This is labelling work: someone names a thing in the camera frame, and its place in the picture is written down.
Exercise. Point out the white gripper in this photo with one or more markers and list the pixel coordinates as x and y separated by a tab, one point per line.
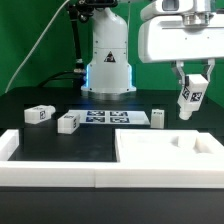
165	38

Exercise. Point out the white square tabletop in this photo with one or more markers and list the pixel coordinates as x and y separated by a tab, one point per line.
163	147

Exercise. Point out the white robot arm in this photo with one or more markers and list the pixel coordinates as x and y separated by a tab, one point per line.
109	75

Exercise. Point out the white tag sheet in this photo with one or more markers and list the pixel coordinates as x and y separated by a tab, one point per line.
112	117

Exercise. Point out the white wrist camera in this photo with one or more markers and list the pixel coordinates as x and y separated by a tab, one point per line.
165	7

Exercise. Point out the white U-shaped fixture wall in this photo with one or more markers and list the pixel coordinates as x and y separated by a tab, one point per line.
103	174

